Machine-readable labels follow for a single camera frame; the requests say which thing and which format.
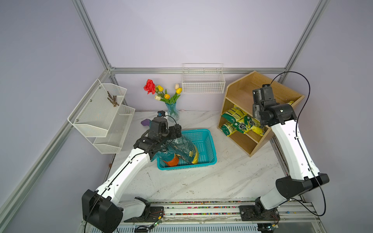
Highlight yellow green fertilizer bag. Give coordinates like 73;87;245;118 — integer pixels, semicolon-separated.
222;105;247;124
232;115;266;136

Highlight large dark green soil bag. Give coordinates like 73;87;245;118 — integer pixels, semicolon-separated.
166;136;199;165

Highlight teal orange soil bag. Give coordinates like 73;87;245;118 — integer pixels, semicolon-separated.
151;148;179;167

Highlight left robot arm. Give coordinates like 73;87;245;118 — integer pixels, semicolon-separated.
82;116;182;233

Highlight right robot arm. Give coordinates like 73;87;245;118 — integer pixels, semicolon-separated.
253;84;330;218

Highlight wooden shelf unit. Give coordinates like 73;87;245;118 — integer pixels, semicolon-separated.
218;71;305;156

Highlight purple spatula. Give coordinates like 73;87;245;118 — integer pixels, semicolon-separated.
141;119;152;126

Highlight blue glass vase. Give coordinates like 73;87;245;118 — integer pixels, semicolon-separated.
166;103;180;121

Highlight teal plastic basket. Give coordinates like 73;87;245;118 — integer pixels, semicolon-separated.
157;129;217;170

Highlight artificial flower bouquet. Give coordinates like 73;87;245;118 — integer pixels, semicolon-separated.
143;79;183;105

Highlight brown twigs in rack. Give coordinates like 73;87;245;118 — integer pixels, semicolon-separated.
107;92;119;107

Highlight white mesh two-tier rack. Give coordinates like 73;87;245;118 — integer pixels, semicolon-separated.
68;79;135;154

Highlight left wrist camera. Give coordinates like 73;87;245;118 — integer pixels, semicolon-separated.
157;111;166;117

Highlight white wire wall basket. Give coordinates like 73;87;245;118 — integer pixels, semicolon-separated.
182;63;225;94

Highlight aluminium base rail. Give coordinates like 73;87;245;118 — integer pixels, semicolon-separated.
109;201;326;233

